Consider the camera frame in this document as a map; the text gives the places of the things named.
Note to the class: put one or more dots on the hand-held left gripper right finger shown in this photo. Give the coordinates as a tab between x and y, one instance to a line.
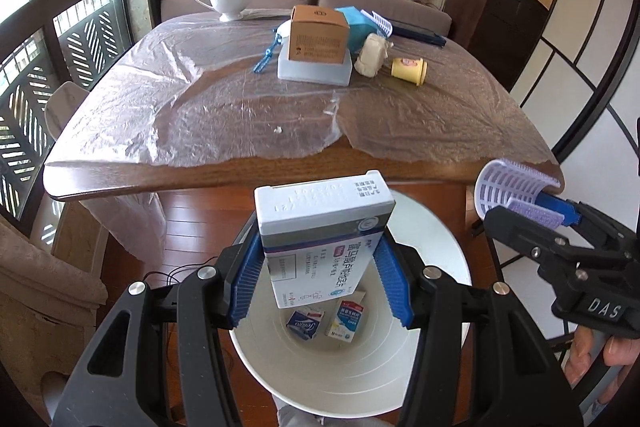
395	282

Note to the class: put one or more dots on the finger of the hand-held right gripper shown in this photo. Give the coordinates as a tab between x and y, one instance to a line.
525	242
560	207

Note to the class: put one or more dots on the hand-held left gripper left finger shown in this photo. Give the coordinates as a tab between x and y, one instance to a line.
245	279

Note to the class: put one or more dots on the white and purple hair roller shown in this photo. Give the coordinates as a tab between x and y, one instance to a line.
500	187

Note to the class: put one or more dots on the white medicine box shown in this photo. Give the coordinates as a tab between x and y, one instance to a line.
320	227

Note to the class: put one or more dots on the white trash bin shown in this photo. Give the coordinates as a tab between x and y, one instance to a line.
310	357

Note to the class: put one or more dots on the yellow toy cup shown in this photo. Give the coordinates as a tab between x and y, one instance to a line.
407	69

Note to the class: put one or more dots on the person's right hand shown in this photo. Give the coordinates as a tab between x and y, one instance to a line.
620	349

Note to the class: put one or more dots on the brown cardboard scrap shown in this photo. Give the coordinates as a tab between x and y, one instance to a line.
359	295

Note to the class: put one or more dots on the small white green carton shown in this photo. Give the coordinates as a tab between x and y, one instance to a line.
345	322

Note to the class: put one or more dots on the small blue carton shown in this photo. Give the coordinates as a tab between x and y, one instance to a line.
305	323

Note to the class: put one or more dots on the wooden dining table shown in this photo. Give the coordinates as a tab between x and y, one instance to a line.
310	169

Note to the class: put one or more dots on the person's grey trousers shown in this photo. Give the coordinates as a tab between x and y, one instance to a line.
297	414

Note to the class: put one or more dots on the white black framed partition screen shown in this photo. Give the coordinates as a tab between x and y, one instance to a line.
585	32

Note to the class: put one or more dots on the dark wooden cabinet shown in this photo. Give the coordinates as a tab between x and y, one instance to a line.
500	17

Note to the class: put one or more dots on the beige armchair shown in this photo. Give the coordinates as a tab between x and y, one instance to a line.
40	287

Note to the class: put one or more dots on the white rectangular box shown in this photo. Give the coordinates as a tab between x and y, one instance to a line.
312	74

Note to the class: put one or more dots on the dark blue flat case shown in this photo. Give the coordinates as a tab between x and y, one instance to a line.
417	33

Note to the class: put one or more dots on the beige cloth lump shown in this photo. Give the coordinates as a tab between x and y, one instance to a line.
372	54

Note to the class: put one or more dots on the white chair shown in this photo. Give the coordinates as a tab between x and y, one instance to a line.
62	104

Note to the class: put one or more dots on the brown cardboard box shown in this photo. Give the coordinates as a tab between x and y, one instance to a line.
320	37

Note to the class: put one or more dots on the white plastic lattice piece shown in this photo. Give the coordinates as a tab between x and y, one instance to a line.
382	24

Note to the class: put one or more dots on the patterned balcony railing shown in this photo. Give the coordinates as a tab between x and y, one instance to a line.
90	42

